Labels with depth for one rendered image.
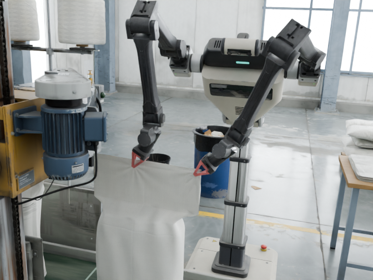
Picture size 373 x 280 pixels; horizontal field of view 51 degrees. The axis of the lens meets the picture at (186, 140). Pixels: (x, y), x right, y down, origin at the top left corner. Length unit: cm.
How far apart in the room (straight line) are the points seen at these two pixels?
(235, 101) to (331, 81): 723
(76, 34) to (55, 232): 135
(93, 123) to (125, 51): 906
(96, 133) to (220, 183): 267
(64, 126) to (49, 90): 12
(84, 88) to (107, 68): 903
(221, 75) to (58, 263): 129
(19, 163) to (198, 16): 857
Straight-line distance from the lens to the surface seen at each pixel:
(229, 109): 199
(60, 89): 129
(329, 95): 914
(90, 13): 142
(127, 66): 1037
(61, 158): 136
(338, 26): 906
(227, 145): 145
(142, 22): 142
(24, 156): 146
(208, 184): 391
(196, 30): 976
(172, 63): 190
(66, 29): 143
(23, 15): 157
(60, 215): 237
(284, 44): 133
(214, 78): 185
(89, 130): 135
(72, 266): 223
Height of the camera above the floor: 158
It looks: 15 degrees down
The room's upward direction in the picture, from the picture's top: 3 degrees clockwise
